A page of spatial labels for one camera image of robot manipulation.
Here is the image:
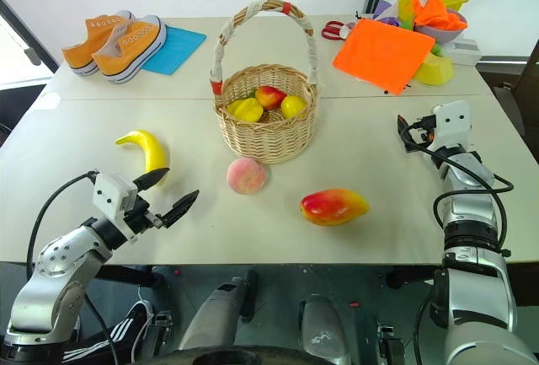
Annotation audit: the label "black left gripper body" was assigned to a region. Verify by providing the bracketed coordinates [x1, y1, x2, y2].
[123, 195, 168, 236]

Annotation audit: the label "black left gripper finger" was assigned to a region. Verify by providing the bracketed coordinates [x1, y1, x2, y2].
[132, 167, 171, 192]
[161, 190, 200, 230]

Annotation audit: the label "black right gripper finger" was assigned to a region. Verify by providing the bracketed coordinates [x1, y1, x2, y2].
[399, 130, 419, 154]
[396, 114, 416, 135]

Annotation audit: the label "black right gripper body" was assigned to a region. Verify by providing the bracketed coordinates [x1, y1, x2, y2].
[410, 114, 438, 145]

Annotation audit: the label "yellow star fruit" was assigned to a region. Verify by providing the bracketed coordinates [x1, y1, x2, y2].
[226, 97, 265, 124]

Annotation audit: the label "red apple in basket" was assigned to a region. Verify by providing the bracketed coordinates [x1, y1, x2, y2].
[254, 85, 288, 110]

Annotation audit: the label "yellow banana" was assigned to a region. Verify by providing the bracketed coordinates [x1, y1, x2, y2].
[115, 129, 170, 187]

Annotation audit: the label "yellow-green plastic container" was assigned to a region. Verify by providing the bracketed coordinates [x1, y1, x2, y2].
[414, 50, 456, 87]

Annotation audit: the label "pink peach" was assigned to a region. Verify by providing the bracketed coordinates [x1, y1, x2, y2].
[226, 157, 268, 195]

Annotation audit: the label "white box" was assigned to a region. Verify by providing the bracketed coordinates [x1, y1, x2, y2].
[445, 38, 483, 66]

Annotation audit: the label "grey bowl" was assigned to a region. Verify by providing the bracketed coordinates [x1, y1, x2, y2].
[414, 8, 469, 46]

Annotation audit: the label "large red yellow mango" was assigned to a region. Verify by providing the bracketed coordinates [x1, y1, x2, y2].
[299, 188, 371, 228]

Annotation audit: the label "yellow lemon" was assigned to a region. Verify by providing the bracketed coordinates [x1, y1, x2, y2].
[280, 94, 308, 121]

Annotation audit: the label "grey robot leg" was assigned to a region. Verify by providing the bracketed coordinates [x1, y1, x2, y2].
[179, 271, 259, 352]
[298, 293, 351, 365]

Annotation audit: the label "black shoe white stripes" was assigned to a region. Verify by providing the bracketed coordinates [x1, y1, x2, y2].
[61, 300, 155, 364]

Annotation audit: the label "purple cloth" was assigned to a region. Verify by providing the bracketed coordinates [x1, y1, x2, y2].
[371, 0, 402, 28]

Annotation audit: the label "crumpled orange cloth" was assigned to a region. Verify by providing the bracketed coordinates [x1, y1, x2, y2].
[410, 0, 469, 33]

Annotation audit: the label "red scissors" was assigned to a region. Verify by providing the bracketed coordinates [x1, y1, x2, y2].
[321, 20, 357, 41]

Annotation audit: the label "orange canvas sneaker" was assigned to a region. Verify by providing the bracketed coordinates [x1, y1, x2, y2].
[91, 14, 168, 85]
[61, 10, 136, 78]

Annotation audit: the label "blue cloth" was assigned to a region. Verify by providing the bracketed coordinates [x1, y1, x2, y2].
[141, 24, 208, 76]

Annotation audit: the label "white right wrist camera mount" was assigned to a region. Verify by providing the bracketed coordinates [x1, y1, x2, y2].
[432, 99, 472, 152]

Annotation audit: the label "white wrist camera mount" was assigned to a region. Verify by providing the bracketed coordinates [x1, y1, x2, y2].
[91, 173, 141, 244]
[432, 99, 472, 152]

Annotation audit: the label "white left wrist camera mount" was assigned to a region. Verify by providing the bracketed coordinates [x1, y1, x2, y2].
[91, 173, 141, 244]

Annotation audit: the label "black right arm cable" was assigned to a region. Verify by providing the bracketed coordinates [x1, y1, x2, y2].
[404, 119, 515, 257]

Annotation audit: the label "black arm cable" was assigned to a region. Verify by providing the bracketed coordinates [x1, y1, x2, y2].
[404, 119, 515, 257]
[25, 169, 122, 365]

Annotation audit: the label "orange drawstring bag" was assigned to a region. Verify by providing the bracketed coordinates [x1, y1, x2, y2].
[332, 18, 436, 97]

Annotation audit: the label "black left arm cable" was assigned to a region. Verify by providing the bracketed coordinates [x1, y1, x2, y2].
[25, 169, 122, 365]

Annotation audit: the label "wicker basket with handle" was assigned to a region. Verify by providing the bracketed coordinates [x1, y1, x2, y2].
[209, 0, 321, 165]

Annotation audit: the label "black window frame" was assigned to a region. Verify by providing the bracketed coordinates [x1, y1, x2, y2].
[0, 0, 61, 75]

